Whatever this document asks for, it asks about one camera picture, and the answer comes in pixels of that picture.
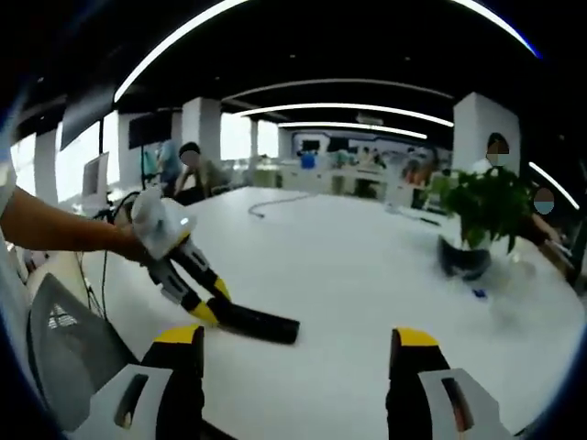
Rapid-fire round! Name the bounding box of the grey mesh office chair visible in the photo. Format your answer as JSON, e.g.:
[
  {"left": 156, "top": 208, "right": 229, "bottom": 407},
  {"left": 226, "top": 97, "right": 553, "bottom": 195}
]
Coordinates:
[{"left": 25, "top": 272, "right": 141, "bottom": 432}]

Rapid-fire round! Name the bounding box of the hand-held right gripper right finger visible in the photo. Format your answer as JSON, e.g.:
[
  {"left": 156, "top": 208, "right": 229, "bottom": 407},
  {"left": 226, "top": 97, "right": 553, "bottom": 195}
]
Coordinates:
[{"left": 385, "top": 326, "right": 514, "bottom": 440}]

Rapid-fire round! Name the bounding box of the computer monitor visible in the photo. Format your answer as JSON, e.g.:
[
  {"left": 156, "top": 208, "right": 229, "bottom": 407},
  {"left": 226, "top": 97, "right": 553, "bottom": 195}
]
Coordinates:
[{"left": 82, "top": 153, "right": 110, "bottom": 196}]

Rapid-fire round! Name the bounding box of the potted green plant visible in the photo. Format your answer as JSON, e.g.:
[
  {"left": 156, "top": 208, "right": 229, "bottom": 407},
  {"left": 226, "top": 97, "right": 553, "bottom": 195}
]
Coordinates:
[{"left": 433, "top": 167, "right": 536, "bottom": 265}]

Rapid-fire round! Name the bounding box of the black remote control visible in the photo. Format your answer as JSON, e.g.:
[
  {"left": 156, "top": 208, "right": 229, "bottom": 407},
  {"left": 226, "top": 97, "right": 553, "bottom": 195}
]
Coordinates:
[{"left": 215, "top": 300, "right": 302, "bottom": 346}]

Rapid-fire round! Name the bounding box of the curved ceiling light strip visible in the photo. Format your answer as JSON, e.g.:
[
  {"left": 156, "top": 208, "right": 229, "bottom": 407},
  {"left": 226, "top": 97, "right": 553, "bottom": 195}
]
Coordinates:
[
  {"left": 277, "top": 121, "right": 427, "bottom": 139},
  {"left": 238, "top": 103, "right": 455, "bottom": 127},
  {"left": 527, "top": 160, "right": 580, "bottom": 210},
  {"left": 451, "top": 0, "right": 543, "bottom": 60},
  {"left": 113, "top": 0, "right": 249, "bottom": 103}
]

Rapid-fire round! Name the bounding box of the black wall screen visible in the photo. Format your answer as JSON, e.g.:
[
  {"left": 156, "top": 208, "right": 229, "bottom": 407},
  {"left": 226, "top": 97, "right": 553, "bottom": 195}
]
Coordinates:
[{"left": 127, "top": 114, "right": 173, "bottom": 149}]

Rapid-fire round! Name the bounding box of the person's white shirt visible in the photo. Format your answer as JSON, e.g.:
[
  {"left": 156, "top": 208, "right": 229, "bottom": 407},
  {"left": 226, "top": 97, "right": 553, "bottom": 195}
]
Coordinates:
[{"left": 0, "top": 159, "right": 31, "bottom": 372}]

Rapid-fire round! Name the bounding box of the clear glass container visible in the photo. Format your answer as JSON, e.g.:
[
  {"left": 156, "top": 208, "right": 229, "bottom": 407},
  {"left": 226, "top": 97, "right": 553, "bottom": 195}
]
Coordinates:
[{"left": 488, "top": 256, "right": 537, "bottom": 322}]

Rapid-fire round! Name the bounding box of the grey cable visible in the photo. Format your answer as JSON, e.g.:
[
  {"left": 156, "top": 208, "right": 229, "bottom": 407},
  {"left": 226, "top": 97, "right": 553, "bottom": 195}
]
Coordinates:
[{"left": 249, "top": 194, "right": 313, "bottom": 220}]

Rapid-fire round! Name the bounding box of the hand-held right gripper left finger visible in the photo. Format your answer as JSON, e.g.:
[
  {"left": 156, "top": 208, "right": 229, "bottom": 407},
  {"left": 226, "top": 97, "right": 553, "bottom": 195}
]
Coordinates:
[{"left": 59, "top": 324, "right": 206, "bottom": 440}]

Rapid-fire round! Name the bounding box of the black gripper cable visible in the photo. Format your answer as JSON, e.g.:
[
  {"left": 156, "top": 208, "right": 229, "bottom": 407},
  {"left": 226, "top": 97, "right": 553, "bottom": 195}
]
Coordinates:
[{"left": 75, "top": 191, "right": 141, "bottom": 322}]

